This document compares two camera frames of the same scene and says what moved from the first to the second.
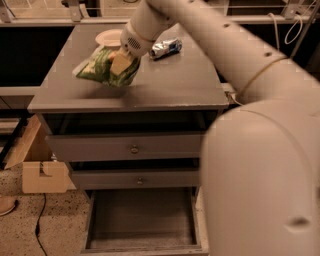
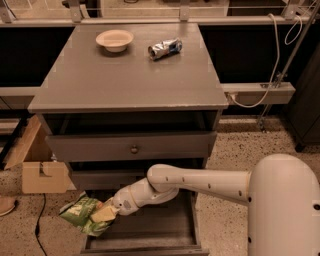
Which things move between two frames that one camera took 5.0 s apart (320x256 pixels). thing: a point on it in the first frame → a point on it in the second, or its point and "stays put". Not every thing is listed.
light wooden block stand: (43, 168) stays put
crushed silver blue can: (165, 48) stays put
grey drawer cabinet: (135, 149) stays put
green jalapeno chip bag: (97, 66) → (78, 212)
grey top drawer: (125, 147) stays put
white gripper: (133, 42) → (122, 201)
